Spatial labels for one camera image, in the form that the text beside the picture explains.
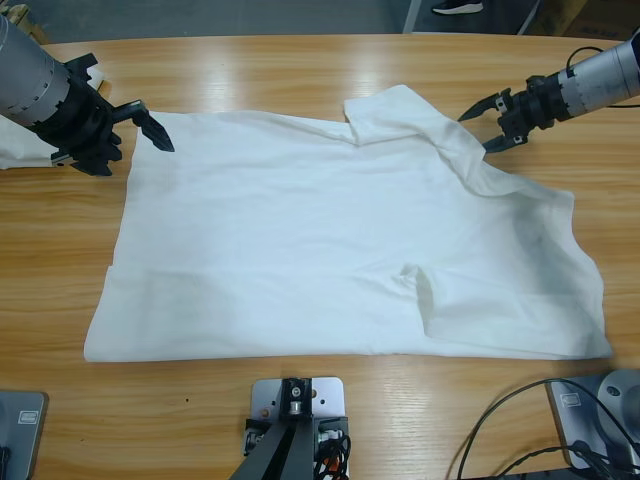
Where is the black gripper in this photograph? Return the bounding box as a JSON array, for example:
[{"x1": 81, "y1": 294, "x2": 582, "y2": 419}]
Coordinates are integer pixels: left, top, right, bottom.
[
  {"x1": 457, "y1": 74, "x2": 571, "y2": 153},
  {"x1": 32, "y1": 79, "x2": 175, "y2": 176}
]

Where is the white t-shirt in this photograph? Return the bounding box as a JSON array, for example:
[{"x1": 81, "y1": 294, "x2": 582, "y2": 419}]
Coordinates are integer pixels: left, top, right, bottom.
[{"x1": 82, "y1": 83, "x2": 614, "y2": 364}]

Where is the grey metal leg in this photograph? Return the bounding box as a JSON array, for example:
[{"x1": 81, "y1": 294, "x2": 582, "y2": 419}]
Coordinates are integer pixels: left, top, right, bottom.
[{"x1": 516, "y1": 0, "x2": 545, "y2": 36}]

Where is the black sneaker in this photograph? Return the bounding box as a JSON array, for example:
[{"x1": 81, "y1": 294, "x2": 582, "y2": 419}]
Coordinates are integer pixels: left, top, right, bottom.
[{"x1": 430, "y1": 0, "x2": 485, "y2": 15}]

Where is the folded white cloth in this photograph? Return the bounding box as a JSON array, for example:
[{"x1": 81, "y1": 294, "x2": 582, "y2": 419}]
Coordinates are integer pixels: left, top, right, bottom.
[{"x1": 0, "y1": 64, "x2": 106, "y2": 171}]

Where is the white metal leg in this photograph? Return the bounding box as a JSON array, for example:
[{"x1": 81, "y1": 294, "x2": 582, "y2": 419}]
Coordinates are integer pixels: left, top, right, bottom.
[{"x1": 402, "y1": 0, "x2": 427, "y2": 35}]

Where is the cardboard box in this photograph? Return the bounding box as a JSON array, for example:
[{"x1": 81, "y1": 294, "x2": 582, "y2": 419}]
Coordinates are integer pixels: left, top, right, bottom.
[{"x1": 527, "y1": 0, "x2": 640, "y2": 41}]

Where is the wooden pallet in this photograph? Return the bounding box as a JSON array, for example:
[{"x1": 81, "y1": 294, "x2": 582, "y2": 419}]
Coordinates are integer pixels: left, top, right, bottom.
[{"x1": 7, "y1": 3, "x2": 49, "y2": 45}]

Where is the thin black wrist camera cable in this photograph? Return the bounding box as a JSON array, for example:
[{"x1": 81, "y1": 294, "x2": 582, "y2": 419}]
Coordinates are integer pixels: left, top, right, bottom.
[{"x1": 566, "y1": 45, "x2": 603, "y2": 70}]

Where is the long black cable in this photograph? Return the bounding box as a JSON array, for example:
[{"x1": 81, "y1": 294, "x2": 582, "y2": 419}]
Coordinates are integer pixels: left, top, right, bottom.
[{"x1": 458, "y1": 378, "x2": 631, "y2": 480}]

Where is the grey base plate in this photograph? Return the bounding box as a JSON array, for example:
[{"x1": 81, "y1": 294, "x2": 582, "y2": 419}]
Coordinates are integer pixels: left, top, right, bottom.
[
  {"x1": 0, "y1": 390, "x2": 50, "y2": 480},
  {"x1": 547, "y1": 377, "x2": 640, "y2": 471}
]

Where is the white mount block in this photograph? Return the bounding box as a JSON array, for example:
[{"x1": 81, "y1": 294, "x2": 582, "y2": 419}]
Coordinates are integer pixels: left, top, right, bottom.
[{"x1": 248, "y1": 377, "x2": 350, "y2": 480}]

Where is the thin dark base cable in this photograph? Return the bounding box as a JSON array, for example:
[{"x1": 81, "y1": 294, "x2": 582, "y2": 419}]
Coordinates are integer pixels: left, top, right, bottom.
[{"x1": 492, "y1": 446, "x2": 609, "y2": 480}]

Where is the orange and black cable bundle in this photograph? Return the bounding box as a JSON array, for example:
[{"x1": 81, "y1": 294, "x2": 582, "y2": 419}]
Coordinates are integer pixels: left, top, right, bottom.
[{"x1": 313, "y1": 432, "x2": 354, "y2": 480}]

